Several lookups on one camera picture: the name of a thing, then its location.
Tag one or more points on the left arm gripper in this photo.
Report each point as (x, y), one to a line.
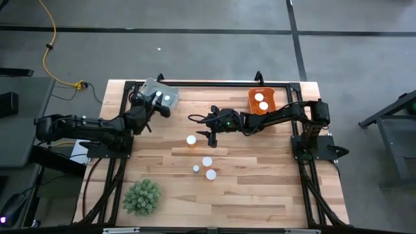
(138, 117)

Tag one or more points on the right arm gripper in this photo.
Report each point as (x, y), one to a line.
(227, 120)

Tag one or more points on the amber bottle orange round pills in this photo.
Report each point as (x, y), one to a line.
(263, 105)

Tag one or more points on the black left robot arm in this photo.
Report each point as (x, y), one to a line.
(81, 125)

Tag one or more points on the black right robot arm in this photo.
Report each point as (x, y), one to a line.
(282, 113)

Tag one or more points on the amber bottle yellow oval pills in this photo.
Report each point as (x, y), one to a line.
(191, 139)

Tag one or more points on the white plastic bin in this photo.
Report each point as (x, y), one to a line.
(149, 85)

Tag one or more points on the large amber pill bottle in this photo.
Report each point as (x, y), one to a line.
(211, 174)

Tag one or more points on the orange plastic bin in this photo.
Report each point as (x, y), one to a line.
(271, 94)

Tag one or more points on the green succulent in white pot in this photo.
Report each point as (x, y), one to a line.
(142, 197)

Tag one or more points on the white paper sheet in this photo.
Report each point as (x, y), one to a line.
(78, 152)

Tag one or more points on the grey office desk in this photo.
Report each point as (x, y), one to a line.
(19, 146)

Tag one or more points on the black box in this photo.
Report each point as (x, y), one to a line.
(8, 104)

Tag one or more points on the black computer mouse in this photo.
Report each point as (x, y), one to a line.
(13, 208)

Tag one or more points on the black metal stand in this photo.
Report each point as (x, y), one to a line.
(391, 146)

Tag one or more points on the black aluminium table frame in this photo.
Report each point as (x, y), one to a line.
(211, 84)

